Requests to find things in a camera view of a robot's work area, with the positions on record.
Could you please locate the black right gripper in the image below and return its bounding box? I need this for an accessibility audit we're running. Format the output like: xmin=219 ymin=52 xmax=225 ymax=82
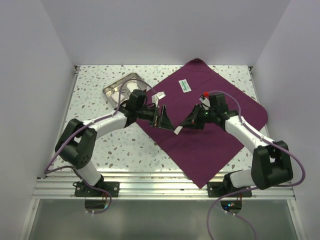
xmin=180 ymin=104 xmax=217 ymax=130

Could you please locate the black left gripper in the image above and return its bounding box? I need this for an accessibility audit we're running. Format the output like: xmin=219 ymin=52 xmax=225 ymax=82
xmin=135 ymin=104 xmax=174 ymax=131

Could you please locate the small white plaster packet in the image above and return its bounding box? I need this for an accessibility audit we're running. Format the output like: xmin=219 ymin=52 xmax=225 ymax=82
xmin=173 ymin=126 xmax=183 ymax=135

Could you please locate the green white dressing packet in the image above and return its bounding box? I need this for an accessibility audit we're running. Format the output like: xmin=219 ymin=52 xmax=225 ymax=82
xmin=178 ymin=79 xmax=192 ymax=93

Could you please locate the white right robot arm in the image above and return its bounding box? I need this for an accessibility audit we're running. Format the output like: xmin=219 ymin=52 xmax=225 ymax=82
xmin=180 ymin=103 xmax=293 ymax=197

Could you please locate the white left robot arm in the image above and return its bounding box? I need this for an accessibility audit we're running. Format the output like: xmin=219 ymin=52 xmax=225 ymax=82
xmin=55 ymin=103 xmax=175 ymax=197

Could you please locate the purple cloth mat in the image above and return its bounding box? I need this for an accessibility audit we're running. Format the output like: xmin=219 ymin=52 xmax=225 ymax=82
xmin=137 ymin=58 xmax=268 ymax=188

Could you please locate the white gauze pad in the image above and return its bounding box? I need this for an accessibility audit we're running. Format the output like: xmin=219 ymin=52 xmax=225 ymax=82
xmin=110 ymin=91 xmax=121 ymax=102
xmin=126 ymin=81 xmax=139 ymax=92

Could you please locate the stainless steel tray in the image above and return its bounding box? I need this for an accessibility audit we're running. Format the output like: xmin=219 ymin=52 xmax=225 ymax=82
xmin=102 ymin=72 xmax=148 ymax=108

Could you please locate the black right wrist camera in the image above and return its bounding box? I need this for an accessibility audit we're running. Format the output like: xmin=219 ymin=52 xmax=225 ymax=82
xmin=208 ymin=93 xmax=229 ymax=114

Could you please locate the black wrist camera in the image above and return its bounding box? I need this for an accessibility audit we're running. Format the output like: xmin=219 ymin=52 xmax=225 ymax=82
xmin=208 ymin=93 xmax=229 ymax=114
xmin=125 ymin=89 xmax=147 ymax=112

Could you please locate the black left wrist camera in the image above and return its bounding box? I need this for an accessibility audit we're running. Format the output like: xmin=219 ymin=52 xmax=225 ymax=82
xmin=125 ymin=89 xmax=147 ymax=112

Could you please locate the aluminium table edge rail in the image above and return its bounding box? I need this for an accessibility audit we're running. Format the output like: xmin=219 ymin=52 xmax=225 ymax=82
xmin=31 ymin=172 xmax=297 ymax=201

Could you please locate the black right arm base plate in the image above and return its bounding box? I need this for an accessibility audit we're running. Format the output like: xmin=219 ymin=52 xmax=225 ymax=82
xmin=207 ymin=180 xmax=252 ymax=198

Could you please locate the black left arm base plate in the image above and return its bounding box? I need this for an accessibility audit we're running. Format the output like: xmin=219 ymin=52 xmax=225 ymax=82
xmin=72 ymin=181 xmax=120 ymax=198

